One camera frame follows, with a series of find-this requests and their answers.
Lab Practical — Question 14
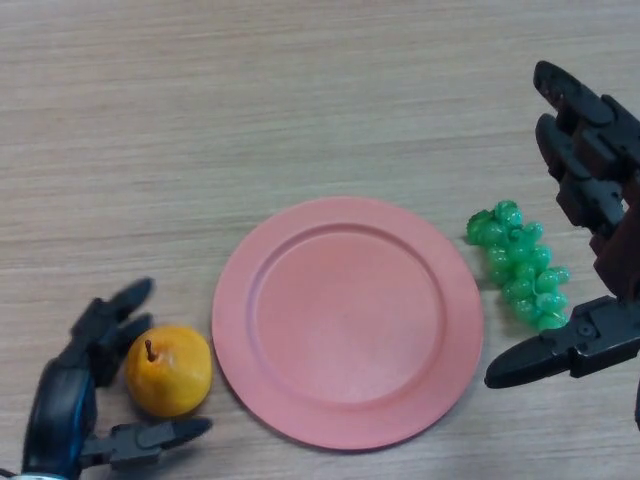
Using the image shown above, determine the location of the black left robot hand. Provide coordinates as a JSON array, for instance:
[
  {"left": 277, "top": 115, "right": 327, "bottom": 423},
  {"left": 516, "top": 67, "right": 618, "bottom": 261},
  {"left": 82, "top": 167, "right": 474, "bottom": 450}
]
[{"left": 22, "top": 277, "right": 214, "bottom": 479}]

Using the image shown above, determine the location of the green grape bunch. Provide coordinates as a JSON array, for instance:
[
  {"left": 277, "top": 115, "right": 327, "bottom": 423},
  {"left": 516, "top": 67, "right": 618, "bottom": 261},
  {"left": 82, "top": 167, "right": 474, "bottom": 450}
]
[{"left": 467, "top": 199, "right": 572, "bottom": 332}]

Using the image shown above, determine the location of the yellow pear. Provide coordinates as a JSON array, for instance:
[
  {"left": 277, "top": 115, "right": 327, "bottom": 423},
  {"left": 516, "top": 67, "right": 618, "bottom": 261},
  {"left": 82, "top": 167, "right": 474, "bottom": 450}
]
[{"left": 123, "top": 324, "right": 214, "bottom": 419}]

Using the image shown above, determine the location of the pink round plate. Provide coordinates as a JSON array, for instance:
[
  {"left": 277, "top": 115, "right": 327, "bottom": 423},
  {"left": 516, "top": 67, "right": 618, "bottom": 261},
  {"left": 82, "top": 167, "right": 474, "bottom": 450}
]
[{"left": 210, "top": 196, "right": 485, "bottom": 453}]

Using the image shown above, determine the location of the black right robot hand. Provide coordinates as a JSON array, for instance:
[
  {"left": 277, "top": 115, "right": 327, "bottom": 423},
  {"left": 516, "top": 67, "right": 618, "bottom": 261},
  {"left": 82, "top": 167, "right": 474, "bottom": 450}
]
[{"left": 485, "top": 60, "right": 640, "bottom": 431}]

